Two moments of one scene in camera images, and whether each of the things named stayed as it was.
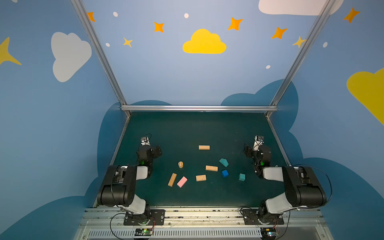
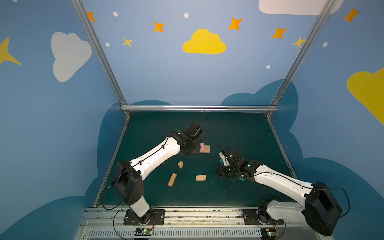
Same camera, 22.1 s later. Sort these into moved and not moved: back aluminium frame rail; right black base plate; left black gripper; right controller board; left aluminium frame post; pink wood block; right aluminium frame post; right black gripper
Moved: right black gripper; pink wood block; left black gripper
Not moved: right controller board; left aluminium frame post; back aluminium frame rail; right aluminium frame post; right black base plate
